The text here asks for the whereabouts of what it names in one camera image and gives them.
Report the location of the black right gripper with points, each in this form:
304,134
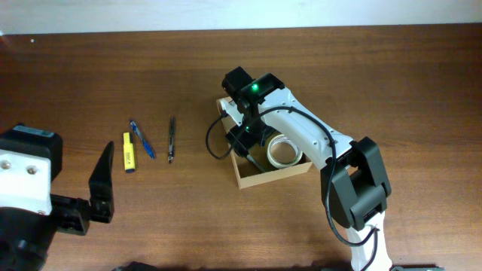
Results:
238,142

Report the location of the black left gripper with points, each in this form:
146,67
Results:
74,214

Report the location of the white masking tape roll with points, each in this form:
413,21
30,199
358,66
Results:
282,152

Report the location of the yellow highlighter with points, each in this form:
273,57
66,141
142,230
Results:
128,151

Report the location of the blue ballpoint pen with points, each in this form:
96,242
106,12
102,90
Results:
145,143

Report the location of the black marker pen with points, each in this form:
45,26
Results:
255,163

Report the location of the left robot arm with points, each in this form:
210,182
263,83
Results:
27,235

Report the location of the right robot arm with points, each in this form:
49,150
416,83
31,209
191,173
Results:
354,182

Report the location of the open cardboard box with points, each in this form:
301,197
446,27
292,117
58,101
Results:
247,175

